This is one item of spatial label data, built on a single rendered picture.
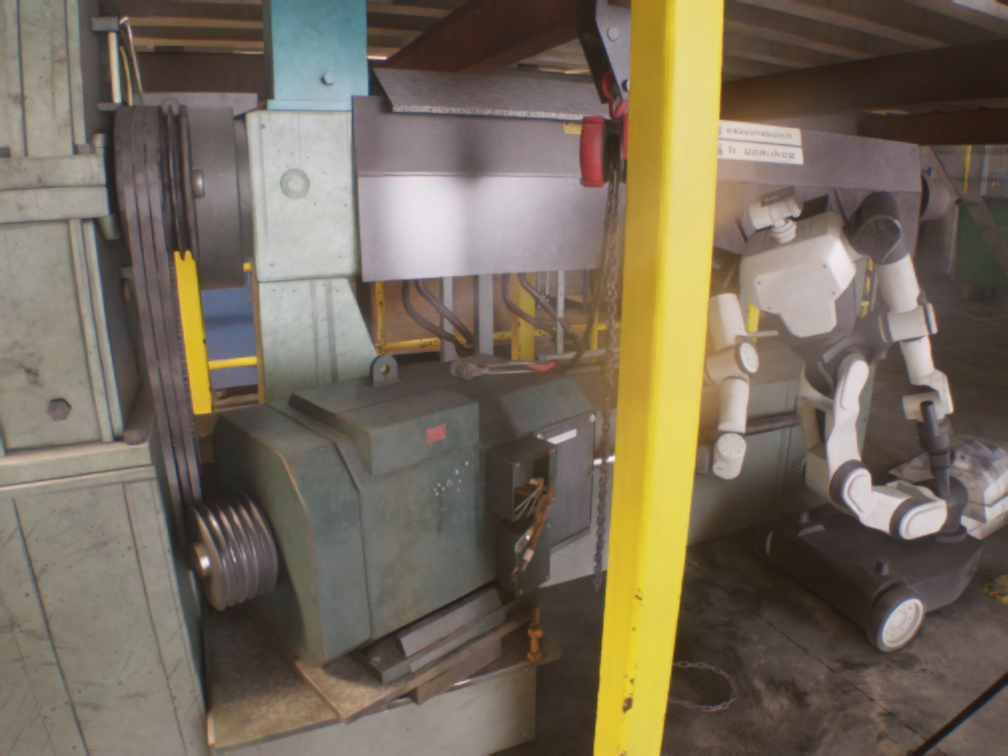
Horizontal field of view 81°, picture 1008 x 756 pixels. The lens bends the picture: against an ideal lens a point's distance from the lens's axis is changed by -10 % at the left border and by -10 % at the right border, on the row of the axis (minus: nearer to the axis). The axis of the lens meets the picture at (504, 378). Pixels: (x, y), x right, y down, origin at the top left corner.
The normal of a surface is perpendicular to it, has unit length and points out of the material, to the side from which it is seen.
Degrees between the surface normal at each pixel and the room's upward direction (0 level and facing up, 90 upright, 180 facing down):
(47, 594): 90
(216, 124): 54
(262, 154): 90
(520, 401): 45
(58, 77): 79
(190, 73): 90
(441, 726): 90
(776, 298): 113
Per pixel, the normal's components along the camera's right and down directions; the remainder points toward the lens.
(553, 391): 0.49, -0.54
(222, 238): 0.37, 0.62
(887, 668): 0.00, -0.96
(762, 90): -0.91, 0.11
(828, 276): -0.41, 0.61
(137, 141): 0.36, -0.26
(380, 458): 0.69, 0.20
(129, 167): 0.40, 0.08
